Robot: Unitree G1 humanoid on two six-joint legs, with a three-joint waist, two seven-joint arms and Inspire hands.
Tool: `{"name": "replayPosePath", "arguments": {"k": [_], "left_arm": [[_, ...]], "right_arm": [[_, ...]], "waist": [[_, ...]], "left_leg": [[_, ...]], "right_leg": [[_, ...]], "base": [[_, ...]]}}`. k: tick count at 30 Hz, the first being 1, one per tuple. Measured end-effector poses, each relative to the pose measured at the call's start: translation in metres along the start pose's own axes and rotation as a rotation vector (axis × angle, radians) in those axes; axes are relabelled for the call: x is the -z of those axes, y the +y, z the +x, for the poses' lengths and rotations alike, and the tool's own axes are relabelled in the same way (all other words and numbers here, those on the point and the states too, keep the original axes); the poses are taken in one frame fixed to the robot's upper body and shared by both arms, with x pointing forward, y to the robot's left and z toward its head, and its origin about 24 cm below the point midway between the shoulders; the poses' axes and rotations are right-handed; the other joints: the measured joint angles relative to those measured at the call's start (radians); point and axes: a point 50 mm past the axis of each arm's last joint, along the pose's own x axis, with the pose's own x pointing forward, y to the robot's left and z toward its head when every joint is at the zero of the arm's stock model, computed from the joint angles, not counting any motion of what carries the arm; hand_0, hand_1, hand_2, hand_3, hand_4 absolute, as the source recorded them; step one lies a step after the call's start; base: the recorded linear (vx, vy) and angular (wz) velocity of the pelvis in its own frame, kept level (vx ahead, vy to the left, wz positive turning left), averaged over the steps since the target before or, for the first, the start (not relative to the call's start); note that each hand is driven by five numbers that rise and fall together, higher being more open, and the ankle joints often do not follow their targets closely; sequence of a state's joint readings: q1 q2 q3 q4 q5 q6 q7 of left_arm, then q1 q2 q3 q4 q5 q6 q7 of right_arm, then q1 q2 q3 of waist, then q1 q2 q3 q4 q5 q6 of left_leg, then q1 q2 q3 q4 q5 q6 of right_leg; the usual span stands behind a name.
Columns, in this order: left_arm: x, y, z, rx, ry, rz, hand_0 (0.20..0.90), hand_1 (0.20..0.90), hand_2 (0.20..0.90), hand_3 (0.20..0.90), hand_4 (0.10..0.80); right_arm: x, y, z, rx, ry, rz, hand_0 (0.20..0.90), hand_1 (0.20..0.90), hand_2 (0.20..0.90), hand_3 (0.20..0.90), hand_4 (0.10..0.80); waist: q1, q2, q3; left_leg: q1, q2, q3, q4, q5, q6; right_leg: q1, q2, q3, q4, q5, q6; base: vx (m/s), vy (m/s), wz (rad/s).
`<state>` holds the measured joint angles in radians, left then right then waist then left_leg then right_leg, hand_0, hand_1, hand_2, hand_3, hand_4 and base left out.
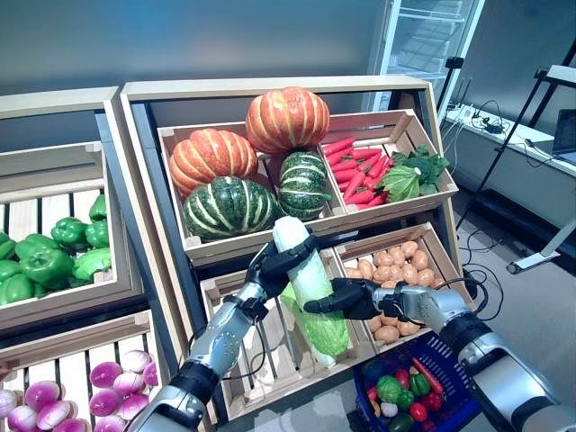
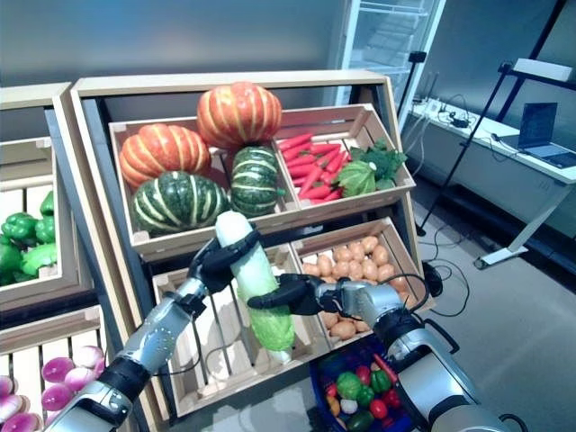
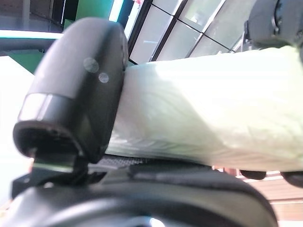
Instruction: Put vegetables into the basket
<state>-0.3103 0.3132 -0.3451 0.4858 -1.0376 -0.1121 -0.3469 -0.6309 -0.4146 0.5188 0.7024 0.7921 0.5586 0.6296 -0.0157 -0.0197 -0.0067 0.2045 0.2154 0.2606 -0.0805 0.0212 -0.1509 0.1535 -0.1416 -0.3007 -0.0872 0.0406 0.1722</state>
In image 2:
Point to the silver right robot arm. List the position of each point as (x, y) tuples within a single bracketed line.
[(382, 301)]

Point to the green bell pepper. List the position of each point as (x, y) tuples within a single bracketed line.
[(20, 227), (38, 258), (9, 258), (45, 229), (47, 204)]

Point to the purple white turnip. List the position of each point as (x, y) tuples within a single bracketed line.
[(87, 355), (56, 397), (80, 379), (5, 386), (10, 407), (22, 423), (100, 368), (57, 369)]

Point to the open grey laptop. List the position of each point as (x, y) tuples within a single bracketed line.
[(537, 123)]

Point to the large wooden crate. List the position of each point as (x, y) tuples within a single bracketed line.
[(175, 245)]

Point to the small green toy pepper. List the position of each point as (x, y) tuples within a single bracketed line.
[(380, 381), (365, 397)]

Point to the red toy tomato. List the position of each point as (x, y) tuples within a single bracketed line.
[(363, 373), (379, 408)]

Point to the wooden display stand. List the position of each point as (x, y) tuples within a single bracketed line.
[(31, 96), (225, 81)]

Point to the black power adapter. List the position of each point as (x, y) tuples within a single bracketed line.
[(459, 122)]

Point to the black round stand base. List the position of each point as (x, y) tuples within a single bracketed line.
[(433, 279)]

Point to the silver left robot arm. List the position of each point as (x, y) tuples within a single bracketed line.
[(153, 337)]

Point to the white power strip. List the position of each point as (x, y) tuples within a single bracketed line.
[(435, 106)]

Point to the red toy vegetable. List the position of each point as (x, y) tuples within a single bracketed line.
[(391, 398)]

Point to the red toy carrot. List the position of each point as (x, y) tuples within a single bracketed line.
[(302, 160), (334, 196), (325, 149), (317, 192), (297, 152), (294, 142), (336, 163), (301, 171), (311, 180), (382, 365)]

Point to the blue plastic shopping basket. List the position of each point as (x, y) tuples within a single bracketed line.
[(342, 355)]

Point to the orange striped pumpkin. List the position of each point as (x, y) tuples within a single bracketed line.
[(238, 112), (162, 153)]

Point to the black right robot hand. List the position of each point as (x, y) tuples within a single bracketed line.
[(306, 297)]

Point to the light green cabbage head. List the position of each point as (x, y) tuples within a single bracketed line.
[(357, 180)]

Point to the long white box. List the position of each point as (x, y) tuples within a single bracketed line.
[(542, 69)]

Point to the green striped pumpkin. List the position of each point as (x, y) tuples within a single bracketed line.
[(180, 202), (254, 180)]

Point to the small red toy fruit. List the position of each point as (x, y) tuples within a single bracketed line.
[(331, 389)]

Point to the white desk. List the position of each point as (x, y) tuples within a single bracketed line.
[(486, 175)]

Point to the dark green toy vegetable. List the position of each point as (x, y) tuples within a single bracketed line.
[(360, 422)]

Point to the small green toy lettuce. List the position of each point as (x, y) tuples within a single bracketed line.
[(349, 384)]

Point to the black sensor on pole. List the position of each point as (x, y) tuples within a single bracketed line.
[(417, 56)]

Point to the white toy garlic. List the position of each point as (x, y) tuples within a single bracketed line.
[(348, 406)]

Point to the black metal shelf rack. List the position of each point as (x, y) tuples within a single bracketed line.
[(444, 186)]

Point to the dark green leaf bunch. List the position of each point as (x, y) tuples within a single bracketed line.
[(387, 162)]

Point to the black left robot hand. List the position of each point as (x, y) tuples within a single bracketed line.
[(216, 270)]

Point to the brown potato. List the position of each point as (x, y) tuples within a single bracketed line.
[(362, 326), (386, 272), (325, 263), (355, 252), (398, 284), (343, 330), (369, 245), (380, 255), (311, 270), (328, 320), (342, 255)]

